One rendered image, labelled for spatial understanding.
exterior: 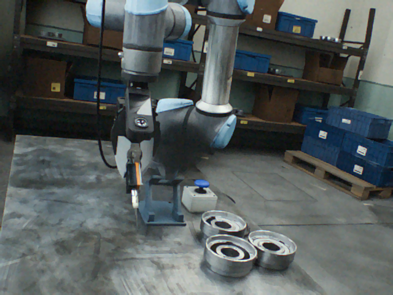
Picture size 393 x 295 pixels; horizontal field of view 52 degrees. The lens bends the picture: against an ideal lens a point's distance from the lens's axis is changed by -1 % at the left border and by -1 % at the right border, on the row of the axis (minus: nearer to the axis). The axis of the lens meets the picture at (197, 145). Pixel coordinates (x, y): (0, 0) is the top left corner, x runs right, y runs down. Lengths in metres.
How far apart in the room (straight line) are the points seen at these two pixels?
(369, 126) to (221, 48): 3.50
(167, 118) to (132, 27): 0.60
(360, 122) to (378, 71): 1.38
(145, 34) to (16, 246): 0.46
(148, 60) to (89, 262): 0.39
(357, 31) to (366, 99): 1.01
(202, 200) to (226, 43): 0.46
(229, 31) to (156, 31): 0.47
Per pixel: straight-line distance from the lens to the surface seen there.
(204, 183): 1.07
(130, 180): 0.80
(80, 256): 0.82
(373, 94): 5.86
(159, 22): 0.77
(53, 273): 0.77
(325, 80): 5.38
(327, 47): 5.25
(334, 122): 4.86
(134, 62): 0.76
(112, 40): 4.23
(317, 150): 5.05
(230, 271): 0.81
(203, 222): 0.94
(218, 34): 1.21
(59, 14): 4.73
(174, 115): 1.31
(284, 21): 4.98
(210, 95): 1.25
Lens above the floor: 1.22
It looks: 14 degrees down
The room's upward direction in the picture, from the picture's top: 10 degrees clockwise
